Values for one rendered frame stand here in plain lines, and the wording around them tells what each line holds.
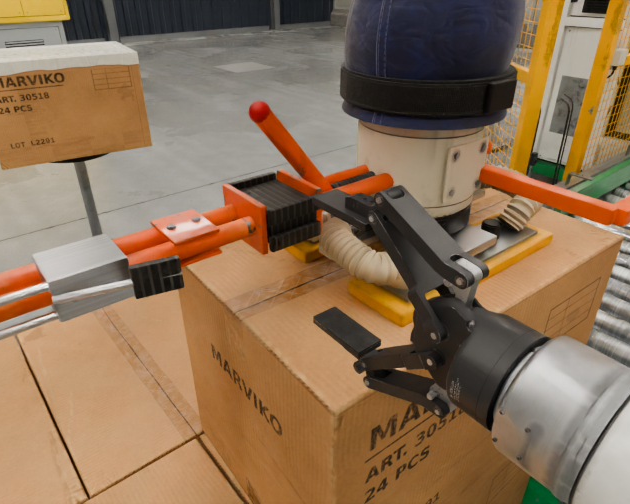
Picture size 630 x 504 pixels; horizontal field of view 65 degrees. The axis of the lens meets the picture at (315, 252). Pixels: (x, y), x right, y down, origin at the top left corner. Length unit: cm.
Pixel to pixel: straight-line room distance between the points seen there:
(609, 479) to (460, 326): 12
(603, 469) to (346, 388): 28
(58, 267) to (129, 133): 190
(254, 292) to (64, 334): 78
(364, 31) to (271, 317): 36
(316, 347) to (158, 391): 61
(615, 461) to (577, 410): 3
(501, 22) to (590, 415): 44
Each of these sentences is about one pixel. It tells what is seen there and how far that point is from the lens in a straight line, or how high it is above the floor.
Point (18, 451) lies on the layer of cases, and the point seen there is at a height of 54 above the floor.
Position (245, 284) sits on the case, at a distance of 68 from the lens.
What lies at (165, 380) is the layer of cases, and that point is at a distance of 115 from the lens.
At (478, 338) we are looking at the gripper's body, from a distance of 35.
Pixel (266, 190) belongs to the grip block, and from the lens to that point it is 59.
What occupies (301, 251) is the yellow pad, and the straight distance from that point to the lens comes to 72.
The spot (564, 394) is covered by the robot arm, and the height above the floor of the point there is 111.
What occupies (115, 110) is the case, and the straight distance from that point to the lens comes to 233.
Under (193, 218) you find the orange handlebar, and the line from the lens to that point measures 53.
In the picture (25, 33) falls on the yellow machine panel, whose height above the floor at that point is 59.
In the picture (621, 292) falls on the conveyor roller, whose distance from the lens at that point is 162.
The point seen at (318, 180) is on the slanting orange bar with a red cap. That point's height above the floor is 110.
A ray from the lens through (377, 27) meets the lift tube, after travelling 61.
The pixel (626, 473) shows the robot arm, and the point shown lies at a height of 110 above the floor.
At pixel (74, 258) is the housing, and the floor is 109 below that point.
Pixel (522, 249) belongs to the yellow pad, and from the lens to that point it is 78.
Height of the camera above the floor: 132
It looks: 30 degrees down
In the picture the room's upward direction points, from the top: straight up
